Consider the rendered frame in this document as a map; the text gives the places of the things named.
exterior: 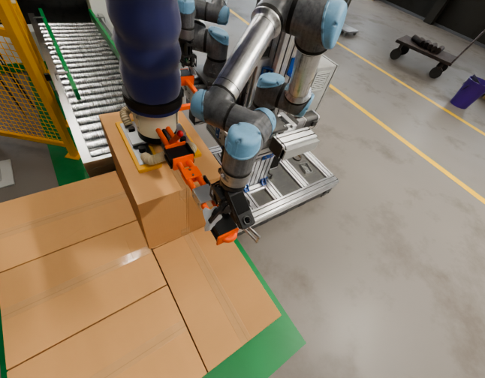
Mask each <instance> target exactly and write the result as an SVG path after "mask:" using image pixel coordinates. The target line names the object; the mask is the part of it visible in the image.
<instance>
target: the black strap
mask: <svg viewBox="0 0 485 378"><path fill-rule="evenodd" d="M122 95H123V98H124V101H125V103H126V104H127V105H128V106H129V107H130V108H132V109H133V110H136V111H138V112H140V113H145V114H150V115H161V114H166V113H171V112H173V111H174V110H177V109H178V108H179V107H180V106H181V105H182V97H184V89H183V88H182V86H181V89H180V93H179V96H178V97H177V99H175V100H173V101H171V102H170V103H166V104H159V105H148V104H144V103H139V102H136V101H135V100H134V99H132V98H131V97H130V96H129V95H128V93H127V91H126V89H125V86H124V84H123V86H122Z"/></svg>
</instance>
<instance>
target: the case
mask: <svg viewBox="0 0 485 378"><path fill-rule="evenodd" d="M98 116H99V119H100V121H101V125H102V128H103V130H104V134H105V137H106V139H107V143H108V146H109V148H110V152H111V155H112V158H113V162H114V164H115V167H116V170H117V173H118V174H119V177H120V180H121V182H122V185H123V187H124V189H125V192H126V194H127V196H128V199H129V202H130V204H131V207H132V208H133V211H134V213H135V216H136V218H137V221H138V223H139V225H140V228H141V230H142V233H143V236H144V238H145V240H146V243H147V245H148V247H149V249H151V248H153V247H156V246H158V245H161V244H163V243H165V242H168V241H170V240H172V239H174V238H177V237H179V236H182V235H184V234H186V233H189V232H191V231H193V230H195V229H198V228H200V227H203V226H205V224H206V221H205V219H204V216H203V210H200V209H199V208H198V206H197V204H196V202H195V201H194V199H193V197H192V191H191V189H190V187H189V186H188V185H187V184H186V183H185V182H184V180H183V178H182V176H181V175H182V174H181V172H180V171H179V170H178V169H177V170H173V169H171V168H170V167H169V165H168V163H167V161H163V162H161V164H162V167H161V168H157V169H153V170H150V171H147V172H142V173H139V172H138V171H137V168H136V166H135V164H134V162H133V160H132V158H131V156H130V154H129V152H128V150H127V147H126V145H125V143H124V141H123V139H122V137H121V135H120V133H119V131H118V128H117V126H116V122H121V121H122V120H121V118H120V115H119V112H111V113H106V114H101V115H98ZM178 120H179V121H180V123H181V124H182V126H183V127H184V128H185V130H186V132H187V133H188V135H189V136H190V137H191V139H192V140H193V142H194V144H195V145H196V146H197V147H198V149H199V150H200V152H201V156H200V157H196V158H194V165H195V166H197V168H198V169H199V170H200V172H201V174H202V177H203V176H204V175H206V177H207V178H208V180H209V182H210V183H211V184H213V183H215V182H217V181H219V180H220V174H219V173H218V168H220V167H221V166H220V164H219V163H218V161H217V160H216V159H215V157H214V156H213V155H212V153H211V151H210V150H209V149H208V148H207V146H206V145H205V143H204V142H203V140H202V139H201V138H200V136H199V135H198V133H197V132H196V130H195V129H194V128H193V127H192V125H191V123H190V122H189V121H188V119H187V118H186V117H185V115H184V114H183V112H182V111H178ZM150 144H151V143H150ZM151 146H152V147H153V149H154V151H155V153H156V154H157V153H160V152H162V151H164V150H163V149H162V147H161V145H155V144H151Z"/></svg>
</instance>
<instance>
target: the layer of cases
mask: <svg viewBox="0 0 485 378"><path fill-rule="evenodd" d="M116 172H117V171H113V172H108V173H105V174H102V175H97V176H95V177H91V178H87V179H84V180H81V181H76V182H73V183H70V184H65V185H62V186H59V187H55V188H52V189H49V190H44V191H41V192H38V193H34V194H30V195H28V196H22V197H20V198H16V199H12V200H9V201H6V202H1V203H0V308H1V316H2V331H3V339H4V347H5V362H6V370H7V371H8V372H7V378H202V377H203V376H205V375H206V374H207V373H208V372H210V371H211V370H212V369H213V368H215V367H216V366H217V365H219V364H220V363H221V362H223V361H224V360H225V359H226V358H227V357H229V356H230V355H232V354H233V353H234V352H236V351H237V350H238V349H239V348H240V347H242V346H243V345H244V344H246V343H247V342H248V341H250V340H251V339H252V338H253V337H254V336H256V335H257V334H258V333H260V332H261V331H263V330H264V329H265V328H266V327H267V326H269V325H270V324H271V323H273V322H274V321H275V320H277V319H278V318H279V317H280V316H281V314H280V312H279V310H278V308H277V307H276V306H275V304H274V303H273V301H272V299H271V298H270V297H269V295H268V293H267V291H266V290H265V289H264V287H263V286H262V284H261V282H260V281H259V280H258V278H257V276H256V275H255V273H254V272H253V271H252V269H251V267H250V266H249V264H248V263H247V261H246V259H245V258H244V256H243V255H242V254H241V252H240V251H239V248H238V247H237V246H236V244H235V243H234V241H232V242H230V243H225V242H224V243H222V244H220V245H216V240H215V238H214V236H213V234H212V233H211V231H206V232H205V231H204V227H205V226H202V227H200V228H198V229H195V230H193V231H191V232H188V233H186V234H184V235H181V236H179V237H177V238H174V239H172V240H170V241H167V242H165V243H163V244H160V245H158V246H156V247H153V248H151V249H149V247H148V245H147V243H146V240H145V238H144V236H143V233H142V230H141V228H140V225H139V223H138V221H137V218H136V216H135V213H134V211H133V208H132V207H131V204H130V202H129V199H128V196H127V194H126V192H125V189H124V187H123V185H122V182H121V180H120V177H119V174H118V173H116ZM117 174H118V175H117Z"/></svg>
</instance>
